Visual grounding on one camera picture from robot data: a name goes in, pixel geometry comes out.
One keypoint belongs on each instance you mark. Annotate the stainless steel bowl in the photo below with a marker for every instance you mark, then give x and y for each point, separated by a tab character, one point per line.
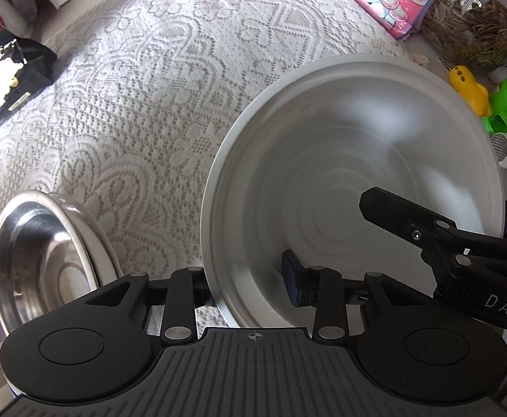
36	260

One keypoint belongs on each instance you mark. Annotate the black snack packet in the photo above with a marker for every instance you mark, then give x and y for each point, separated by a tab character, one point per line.
5	78

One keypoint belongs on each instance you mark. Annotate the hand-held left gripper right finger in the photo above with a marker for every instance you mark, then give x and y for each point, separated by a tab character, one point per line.
295	278

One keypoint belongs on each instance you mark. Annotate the yellow duck toy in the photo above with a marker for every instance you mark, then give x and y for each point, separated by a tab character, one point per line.
468	87

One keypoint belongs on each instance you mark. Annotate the glass jar of sunflower seeds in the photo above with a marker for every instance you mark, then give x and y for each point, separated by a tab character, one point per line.
475	21

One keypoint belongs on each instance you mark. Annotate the large white plate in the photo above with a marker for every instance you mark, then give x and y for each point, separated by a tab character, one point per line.
344	169

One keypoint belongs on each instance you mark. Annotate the white lace tablecloth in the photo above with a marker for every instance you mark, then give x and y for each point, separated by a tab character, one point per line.
149	95

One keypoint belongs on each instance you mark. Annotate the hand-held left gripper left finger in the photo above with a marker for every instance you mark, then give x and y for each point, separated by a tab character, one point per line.
184	295

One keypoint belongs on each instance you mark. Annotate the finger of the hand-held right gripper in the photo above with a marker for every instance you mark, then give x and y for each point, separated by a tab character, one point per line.
392	208

